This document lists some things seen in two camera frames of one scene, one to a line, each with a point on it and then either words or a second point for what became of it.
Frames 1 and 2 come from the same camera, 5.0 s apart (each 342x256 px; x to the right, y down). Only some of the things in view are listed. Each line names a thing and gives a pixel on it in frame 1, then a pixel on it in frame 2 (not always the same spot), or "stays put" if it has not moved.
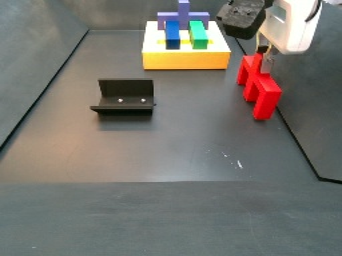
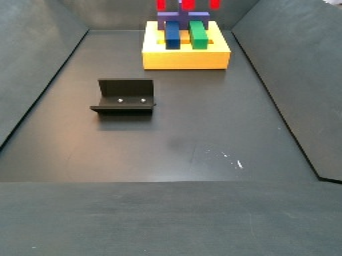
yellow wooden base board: (186, 58) stays put
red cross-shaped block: (261, 89) -> (188, 5)
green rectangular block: (198, 34) stays put
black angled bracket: (124, 97) stays put
